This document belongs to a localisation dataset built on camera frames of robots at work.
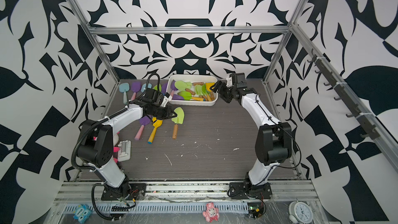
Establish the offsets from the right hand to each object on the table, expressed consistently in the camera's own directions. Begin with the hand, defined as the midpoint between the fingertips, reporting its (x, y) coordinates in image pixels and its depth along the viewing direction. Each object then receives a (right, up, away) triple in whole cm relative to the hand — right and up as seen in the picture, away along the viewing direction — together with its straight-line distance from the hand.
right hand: (213, 88), depth 88 cm
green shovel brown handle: (-21, +4, +28) cm, 35 cm away
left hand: (-22, -14, +3) cm, 26 cm away
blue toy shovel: (-48, +3, +27) cm, 55 cm away
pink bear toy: (-3, -54, -21) cm, 58 cm away
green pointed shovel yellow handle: (-16, -4, +23) cm, 28 cm away
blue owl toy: (-58, -55, -20) cm, 82 cm away
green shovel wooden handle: (-19, -17, +2) cm, 26 cm away
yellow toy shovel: (-34, -21, +8) cm, 41 cm away
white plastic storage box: (-7, +5, +28) cm, 29 cm away
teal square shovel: (-63, +2, +28) cm, 69 cm away
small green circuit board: (+17, -55, -17) cm, 60 cm away
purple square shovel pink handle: (-55, +2, +29) cm, 62 cm away
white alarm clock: (+35, -53, -21) cm, 67 cm away
